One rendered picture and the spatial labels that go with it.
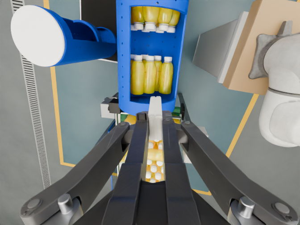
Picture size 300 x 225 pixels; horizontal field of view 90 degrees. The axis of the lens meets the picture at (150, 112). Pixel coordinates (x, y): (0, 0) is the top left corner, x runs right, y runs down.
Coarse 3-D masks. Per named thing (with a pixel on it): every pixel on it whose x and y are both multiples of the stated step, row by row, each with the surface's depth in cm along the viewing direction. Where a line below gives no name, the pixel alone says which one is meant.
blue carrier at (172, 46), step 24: (120, 0) 53; (144, 0) 48; (168, 0) 49; (120, 24) 56; (120, 48) 59; (144, 48) 79; (168, 48) 76; (120, 72) 63; (120, 96) 68; (144, 96) 88; (168, 96) 83
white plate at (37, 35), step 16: (16, 16) 72; (32, 16) 72; (48, 16) 71; (16, 32) 75; (32, 32) 75; (48, 32) 74; (32, 48) 78; (48, 48) 77; (64, 48) 77; (48, 64) 80
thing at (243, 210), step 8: (240, 200) 7; (248, 200) 7; (232, 208) 8; (240, 208) 7; (248, 208) 7; (232, 216) 7; (240, 216) 7; (248, 216) 7; (232, 224) 7; (240, 224) 7; (248, 224) 7; (256, 224) 7; (264, 224) 7
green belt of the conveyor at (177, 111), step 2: (176, 108) 99; (178, 108) 99; (174, 110) 98; (176, 110) 98; (178, 110) 98; (172, 112) 99; (176, 112) 98; (178, 112) 98; (122, 114) 103; (124, 114) 103; (126, 114) 102; (172, 114) 99; (174, 114) 99; (176, 114) 99; (178, 114) 98; (122, 116) 103; (124, 116) 103; (126, 116) 103; (122, 118) 104; (124, 118) 104; (122, 120) 105
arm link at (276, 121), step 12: (276, 96) 54; (288, 96) 51; (264, 108) 59; (276, 108) 53; (288, 108) 50; (264, 120) 59; (276, 120) 53; (288, 120) 49; (264, 132) 60; (276, 132) 54; (288, 132) 50; (276, 144) 58; (288, 144) 55
